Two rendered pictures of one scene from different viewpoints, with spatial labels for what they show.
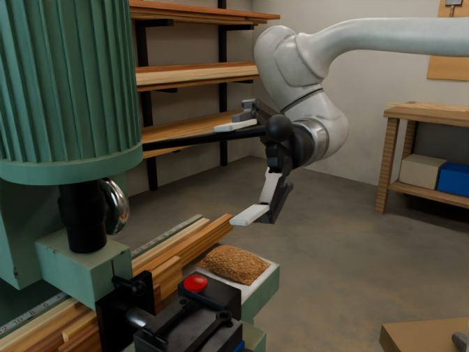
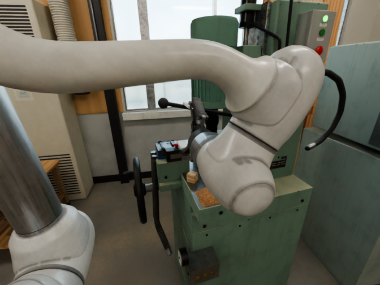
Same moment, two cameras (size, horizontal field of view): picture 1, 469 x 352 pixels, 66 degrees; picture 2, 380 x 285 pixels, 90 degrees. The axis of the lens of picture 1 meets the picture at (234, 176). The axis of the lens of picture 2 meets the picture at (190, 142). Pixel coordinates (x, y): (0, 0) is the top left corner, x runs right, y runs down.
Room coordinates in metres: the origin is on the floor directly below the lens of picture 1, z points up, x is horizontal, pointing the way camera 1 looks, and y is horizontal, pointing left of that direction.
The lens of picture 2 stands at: (0.90, -0.47, 1.32)
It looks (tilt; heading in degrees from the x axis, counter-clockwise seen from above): 22 degrees down; 130
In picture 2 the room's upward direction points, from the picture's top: 1 degrees counter-clockwise
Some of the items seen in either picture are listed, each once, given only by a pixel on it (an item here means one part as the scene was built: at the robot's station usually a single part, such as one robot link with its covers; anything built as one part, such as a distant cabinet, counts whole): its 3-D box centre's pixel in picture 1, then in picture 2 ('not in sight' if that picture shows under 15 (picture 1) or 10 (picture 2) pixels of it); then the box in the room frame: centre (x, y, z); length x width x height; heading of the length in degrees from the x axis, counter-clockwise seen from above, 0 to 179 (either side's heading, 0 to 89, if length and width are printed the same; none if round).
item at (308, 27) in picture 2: not in sight; (312, 38); (0.75, 0.40, 1.40); 0.10 x 0.06 x 0.16; 56
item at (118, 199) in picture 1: (104, 205); not in sight; (0.64, 0.25, 1.02); 0.12 x 0.03 x 0.12; 56
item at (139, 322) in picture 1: (142, 320); not in sight; (0.40, 0.13, 0.95); 0.09 x 0.07 x 0.09; 146
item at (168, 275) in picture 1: (132, 304); not in sight; (0.46, 0.16, 0.93); 0.22 x 0.01 x 0.06; 146
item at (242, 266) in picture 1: (233, 258); (215, 191); (0.62, 0.00, 0.91); 0.12 x 0.09 x 0.03; 56
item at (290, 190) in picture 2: not in sight; (232, 181); (0.53, 0.31, 0.76); 0.57 x 0.45 x 0.09; 56
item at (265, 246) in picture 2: not in sight; (227, 237); (0.52, 0.31, 0.36); 0.58 x 0.45 x 0.71; 56
